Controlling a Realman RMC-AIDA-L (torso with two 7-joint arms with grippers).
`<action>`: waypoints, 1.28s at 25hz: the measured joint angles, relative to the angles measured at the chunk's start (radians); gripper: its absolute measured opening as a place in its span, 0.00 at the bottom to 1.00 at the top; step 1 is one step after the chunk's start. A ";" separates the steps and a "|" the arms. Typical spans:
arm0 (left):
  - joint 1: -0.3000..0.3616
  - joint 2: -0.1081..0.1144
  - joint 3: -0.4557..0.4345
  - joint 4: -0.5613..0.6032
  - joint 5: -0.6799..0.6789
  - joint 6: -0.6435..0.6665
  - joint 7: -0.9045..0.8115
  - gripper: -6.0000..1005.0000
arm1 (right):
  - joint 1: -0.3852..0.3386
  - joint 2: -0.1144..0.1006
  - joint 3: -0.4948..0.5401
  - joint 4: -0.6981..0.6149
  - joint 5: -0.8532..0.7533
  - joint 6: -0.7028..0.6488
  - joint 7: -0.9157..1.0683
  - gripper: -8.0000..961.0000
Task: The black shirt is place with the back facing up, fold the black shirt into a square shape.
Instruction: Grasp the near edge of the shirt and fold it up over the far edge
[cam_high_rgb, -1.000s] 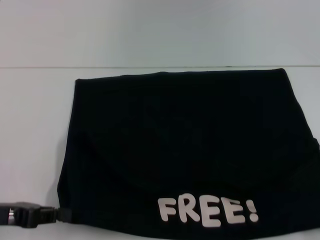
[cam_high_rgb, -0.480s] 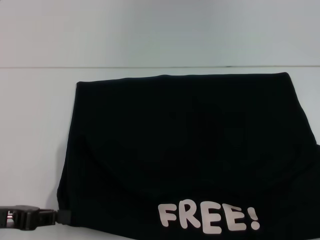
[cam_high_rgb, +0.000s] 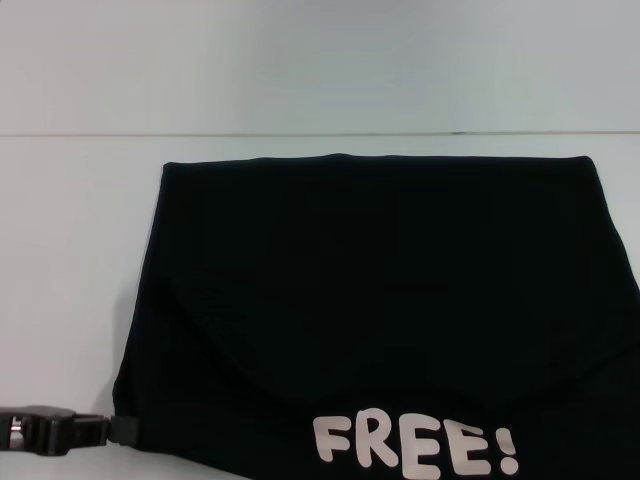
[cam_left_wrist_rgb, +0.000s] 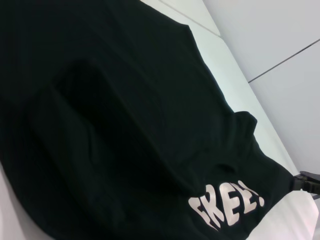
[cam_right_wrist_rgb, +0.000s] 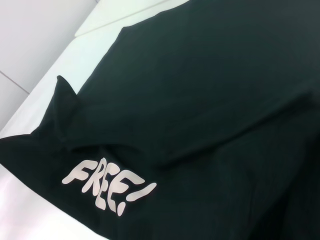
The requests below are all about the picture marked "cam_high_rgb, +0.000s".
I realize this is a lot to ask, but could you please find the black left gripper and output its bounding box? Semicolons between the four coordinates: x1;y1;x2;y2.
0;404;140;457

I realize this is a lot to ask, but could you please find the black shirt with white print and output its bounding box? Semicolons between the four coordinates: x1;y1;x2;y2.
112;154;640;480

